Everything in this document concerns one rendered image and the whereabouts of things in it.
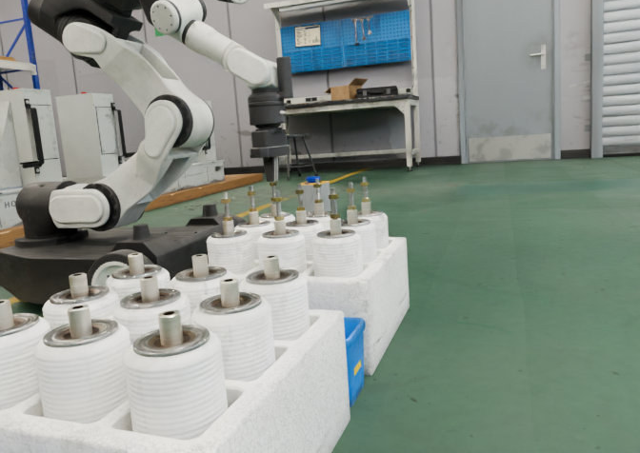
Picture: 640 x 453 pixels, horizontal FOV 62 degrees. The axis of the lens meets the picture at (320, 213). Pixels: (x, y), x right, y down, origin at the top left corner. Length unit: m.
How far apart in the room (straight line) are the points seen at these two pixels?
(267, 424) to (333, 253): 0.46
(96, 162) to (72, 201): 2.09
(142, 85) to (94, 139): 2.21
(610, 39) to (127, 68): 5.19
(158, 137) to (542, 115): 5.03
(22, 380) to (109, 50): 1.07
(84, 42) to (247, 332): 1.16
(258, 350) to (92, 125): 3.20
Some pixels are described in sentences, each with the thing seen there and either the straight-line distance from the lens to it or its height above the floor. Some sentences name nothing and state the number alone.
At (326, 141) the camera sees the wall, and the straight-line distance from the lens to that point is 6.38.
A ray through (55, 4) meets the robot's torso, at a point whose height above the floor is 0.85.
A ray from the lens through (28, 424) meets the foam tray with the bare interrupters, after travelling 0.65.
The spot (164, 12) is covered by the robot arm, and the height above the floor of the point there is 0.75.
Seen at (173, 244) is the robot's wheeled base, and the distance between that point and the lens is 1.45.
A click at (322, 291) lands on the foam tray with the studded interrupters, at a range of 1.00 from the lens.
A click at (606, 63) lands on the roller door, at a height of 0.92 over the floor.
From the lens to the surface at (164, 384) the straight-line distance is 0.54.
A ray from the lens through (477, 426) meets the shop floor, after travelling 0.89.
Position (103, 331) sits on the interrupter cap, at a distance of 0.63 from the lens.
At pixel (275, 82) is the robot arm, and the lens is 1.31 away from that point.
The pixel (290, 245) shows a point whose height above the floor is 0.24.
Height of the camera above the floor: 0.45
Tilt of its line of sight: 9 degrees down
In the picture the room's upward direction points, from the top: 4 degrees counter-clockwise
